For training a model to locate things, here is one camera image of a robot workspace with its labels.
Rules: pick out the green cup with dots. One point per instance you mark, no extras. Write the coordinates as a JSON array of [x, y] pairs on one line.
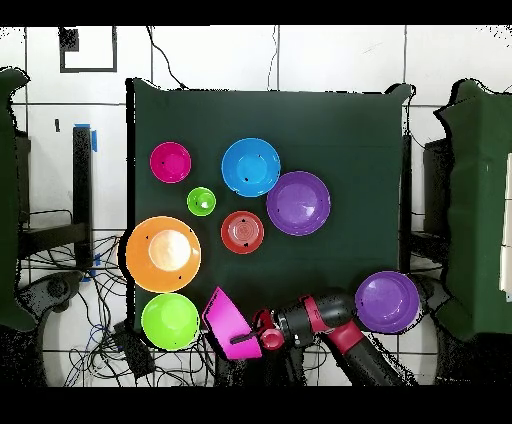
[[201, 201]]

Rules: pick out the black square frame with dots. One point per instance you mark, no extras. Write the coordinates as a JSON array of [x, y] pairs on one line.
[[88, 70]]

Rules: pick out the dark pedestal leg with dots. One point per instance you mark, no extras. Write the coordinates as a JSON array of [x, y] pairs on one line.
[[56, 288], [434, 292]]

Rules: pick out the green cloth side table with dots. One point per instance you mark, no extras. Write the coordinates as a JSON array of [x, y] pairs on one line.
[[8, 200], [476, 180]]

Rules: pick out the large orange bowl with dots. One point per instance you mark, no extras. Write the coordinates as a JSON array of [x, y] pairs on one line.
[[164, 276]]

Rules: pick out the blue bowl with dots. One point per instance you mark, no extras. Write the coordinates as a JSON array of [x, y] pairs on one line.
[[250, 167]]

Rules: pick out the black metal stand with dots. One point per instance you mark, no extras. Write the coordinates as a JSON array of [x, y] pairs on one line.
[[407, 168], [82, 180]]

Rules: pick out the black power strip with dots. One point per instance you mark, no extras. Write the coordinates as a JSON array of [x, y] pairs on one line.
[[134, 350]]

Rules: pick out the purple bowl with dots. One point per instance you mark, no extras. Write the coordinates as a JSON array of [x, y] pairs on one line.
[[298, 204], [386, 302]]

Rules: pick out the small red-orange bowl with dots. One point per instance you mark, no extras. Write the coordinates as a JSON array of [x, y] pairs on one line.
[[242, 232]]

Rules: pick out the green bowl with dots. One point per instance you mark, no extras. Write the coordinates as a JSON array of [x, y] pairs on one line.
[[170, 322]]

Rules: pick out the small crimson bowl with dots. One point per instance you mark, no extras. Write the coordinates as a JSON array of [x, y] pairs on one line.
[[170, 162]]

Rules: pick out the large pink bowl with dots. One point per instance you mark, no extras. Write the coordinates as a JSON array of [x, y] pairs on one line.
[[228, 320]]

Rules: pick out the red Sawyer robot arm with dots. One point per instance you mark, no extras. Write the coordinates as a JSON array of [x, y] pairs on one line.
[[336, 316]]

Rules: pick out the dark green table cloth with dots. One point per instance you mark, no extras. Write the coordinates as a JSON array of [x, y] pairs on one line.
[[280, 120]]

